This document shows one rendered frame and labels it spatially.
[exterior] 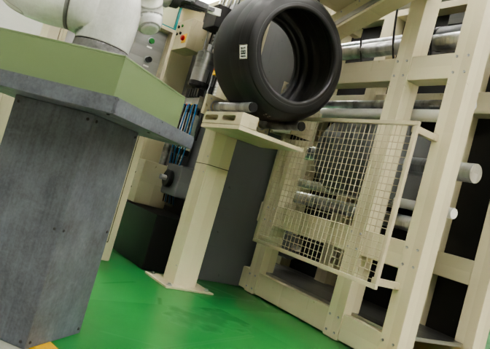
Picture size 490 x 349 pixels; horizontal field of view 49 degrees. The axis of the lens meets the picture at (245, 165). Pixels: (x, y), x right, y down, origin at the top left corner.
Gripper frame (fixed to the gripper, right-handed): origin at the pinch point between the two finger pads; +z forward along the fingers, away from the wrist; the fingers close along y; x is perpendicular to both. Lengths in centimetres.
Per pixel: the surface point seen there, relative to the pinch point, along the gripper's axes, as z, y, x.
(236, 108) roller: 19.5, 0.8, 39.0
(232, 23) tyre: 10.7, 1.1, 2.6
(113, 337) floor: -44, -57, 119
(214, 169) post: 27, 26, 69
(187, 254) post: 20, 26, 112
